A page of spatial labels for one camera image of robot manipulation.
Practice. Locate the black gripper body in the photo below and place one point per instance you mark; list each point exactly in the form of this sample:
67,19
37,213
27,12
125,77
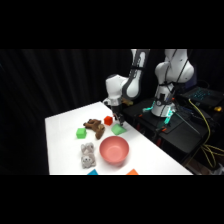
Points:
116,110

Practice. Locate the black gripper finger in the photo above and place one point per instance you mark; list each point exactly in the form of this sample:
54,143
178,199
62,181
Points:
121,120
117,118

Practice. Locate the green triangle block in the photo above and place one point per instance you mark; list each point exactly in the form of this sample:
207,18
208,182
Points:
117,130

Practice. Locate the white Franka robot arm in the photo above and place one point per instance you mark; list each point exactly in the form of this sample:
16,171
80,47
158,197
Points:
133,83

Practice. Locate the pink bowl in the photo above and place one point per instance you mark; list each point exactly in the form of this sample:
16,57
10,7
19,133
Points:
114,150

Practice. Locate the red cube block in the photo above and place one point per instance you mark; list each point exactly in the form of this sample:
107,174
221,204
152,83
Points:
108,120

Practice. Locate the brown teddy bear plush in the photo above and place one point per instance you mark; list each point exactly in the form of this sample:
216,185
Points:
96,126

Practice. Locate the green cube block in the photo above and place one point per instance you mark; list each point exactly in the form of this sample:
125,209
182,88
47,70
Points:
81,133

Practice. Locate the grey plush animal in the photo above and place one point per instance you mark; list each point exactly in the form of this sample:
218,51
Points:
88,155

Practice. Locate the orange block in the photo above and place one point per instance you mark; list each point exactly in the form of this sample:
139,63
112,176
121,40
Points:
132,172

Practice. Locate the blue block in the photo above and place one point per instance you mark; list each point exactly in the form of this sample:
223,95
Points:
93,172

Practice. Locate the black robot stand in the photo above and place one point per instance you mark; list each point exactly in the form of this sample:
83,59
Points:
180,133

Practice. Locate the black curtain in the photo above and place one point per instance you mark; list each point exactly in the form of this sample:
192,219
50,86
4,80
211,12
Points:
33,100

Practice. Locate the black laptop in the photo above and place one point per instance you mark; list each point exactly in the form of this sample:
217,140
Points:
201,95

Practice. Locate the small yellow object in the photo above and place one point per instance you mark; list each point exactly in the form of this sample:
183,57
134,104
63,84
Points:
218,109

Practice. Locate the tan wrist camera mount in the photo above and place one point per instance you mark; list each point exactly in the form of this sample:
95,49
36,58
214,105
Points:
127,102

